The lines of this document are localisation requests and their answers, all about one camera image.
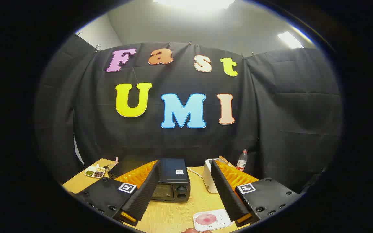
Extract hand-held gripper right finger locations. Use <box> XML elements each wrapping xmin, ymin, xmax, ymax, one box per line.
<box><xmin>210</xmin><ymin>159</ymin><xmax>300</xmax><ymax>227</ymax></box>

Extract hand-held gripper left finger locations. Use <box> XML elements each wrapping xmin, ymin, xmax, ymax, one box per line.
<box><xmin>73</xmin><ymin>159</ymin><xmax>161</xmax><ymax>227</ymax></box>

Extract white square plate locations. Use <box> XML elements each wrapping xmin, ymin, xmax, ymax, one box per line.
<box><xmin>193</xmin><ymin>209</ymin><xmax>235</xmax><ymax>232</ymax></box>

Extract pink round ham slice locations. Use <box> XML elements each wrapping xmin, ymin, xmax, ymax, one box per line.
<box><xmin>195</xmin><ymin>213</ymin><xmax>218</xmax><ymax>226</ymax></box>

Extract black toaster oven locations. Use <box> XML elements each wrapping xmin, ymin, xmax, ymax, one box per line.
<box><xmin>108</xmin><ymin>156</ymin><xmax>192</xmax><ymax>203</ymax></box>

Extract white bread toaster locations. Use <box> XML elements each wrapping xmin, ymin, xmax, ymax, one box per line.
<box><xmin>203</xmin><ymin>158</ymin><xmax>229</xmax><ymax>194</ymax></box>

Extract clear plastic water bottle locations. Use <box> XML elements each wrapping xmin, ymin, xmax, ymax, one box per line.
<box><xmin>236</xmin><ymin>149</ymin><xmax>248</xmax><ymax>172</ymax></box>

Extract white divided snack dish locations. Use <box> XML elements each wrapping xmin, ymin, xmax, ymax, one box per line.
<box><xmin>85</xmin><ymin>165</ymin><xmax>106</xmax><ymax>178</ymax></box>

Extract ceiling light panel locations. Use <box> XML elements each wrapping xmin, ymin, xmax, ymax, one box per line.
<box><xmin>277</xmin><ymin>31</ymin><xmax>304</xmax><ymax>49</ymax></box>
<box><xmin>153</xmin><ymin>0</ymin><xmax>235</xmax><ymax>10</ymax></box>

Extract white power cable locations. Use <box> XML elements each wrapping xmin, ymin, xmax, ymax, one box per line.
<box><xmin>186</xmin><ymin>167</ymin><xmax>204</xmax><ymax>179</ymax></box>

